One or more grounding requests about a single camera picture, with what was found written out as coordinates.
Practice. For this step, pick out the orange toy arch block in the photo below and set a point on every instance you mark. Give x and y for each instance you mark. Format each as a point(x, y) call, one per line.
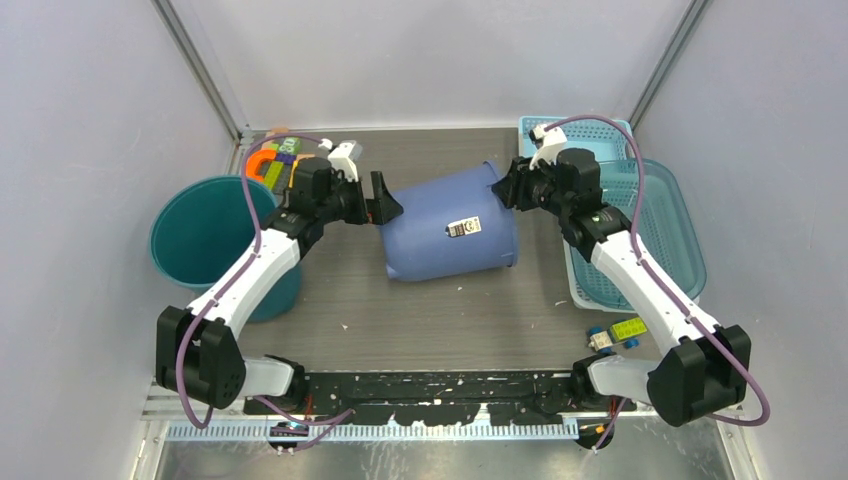
point(259, 163)

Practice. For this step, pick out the small toy car blue wheels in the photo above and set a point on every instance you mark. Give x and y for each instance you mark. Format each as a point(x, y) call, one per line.
point(600, 341)

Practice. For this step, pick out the teal plastic basket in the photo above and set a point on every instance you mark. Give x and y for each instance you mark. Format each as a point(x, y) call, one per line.
point(665, 228)

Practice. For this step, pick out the purple toy block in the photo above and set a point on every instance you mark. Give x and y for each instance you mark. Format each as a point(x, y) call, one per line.
point(286, 158)

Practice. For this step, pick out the blue plastic bucket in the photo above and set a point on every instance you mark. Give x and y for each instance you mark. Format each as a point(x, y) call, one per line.
point(451, 225)

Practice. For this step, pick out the light blue plastic basket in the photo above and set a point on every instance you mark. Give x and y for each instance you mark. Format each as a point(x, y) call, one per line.
point(605, 141)

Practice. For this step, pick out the lime green toy brick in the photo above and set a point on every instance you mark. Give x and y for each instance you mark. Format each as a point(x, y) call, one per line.
point(625, 330)

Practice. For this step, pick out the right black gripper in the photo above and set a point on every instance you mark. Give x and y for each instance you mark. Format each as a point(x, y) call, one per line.
point(512, 189)

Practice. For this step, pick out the teal plastic bucket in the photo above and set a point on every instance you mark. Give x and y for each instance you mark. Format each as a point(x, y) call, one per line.
point(203, 230)

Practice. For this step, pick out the green numbered toy block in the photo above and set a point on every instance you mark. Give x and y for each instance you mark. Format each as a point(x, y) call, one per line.
point(285, 145)

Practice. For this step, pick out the white cable duct strip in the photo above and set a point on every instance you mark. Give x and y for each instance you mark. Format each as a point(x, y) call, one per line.
point(266, 430)

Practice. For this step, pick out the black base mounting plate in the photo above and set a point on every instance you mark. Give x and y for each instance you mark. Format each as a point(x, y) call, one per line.
point(435, 398)

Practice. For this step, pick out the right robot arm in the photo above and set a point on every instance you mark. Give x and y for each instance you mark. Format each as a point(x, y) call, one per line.
point(704, 366)

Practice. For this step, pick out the yellow toy block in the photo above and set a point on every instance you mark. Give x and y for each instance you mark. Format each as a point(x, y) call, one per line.
point(299, 161)

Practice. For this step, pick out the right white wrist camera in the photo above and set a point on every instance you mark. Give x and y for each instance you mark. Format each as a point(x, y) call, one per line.
point(549, 141)

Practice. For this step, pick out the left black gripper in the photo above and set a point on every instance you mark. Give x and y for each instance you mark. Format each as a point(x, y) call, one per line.
point(375, 214)

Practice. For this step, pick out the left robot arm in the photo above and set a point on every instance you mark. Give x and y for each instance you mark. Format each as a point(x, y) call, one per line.
point(197, 351)

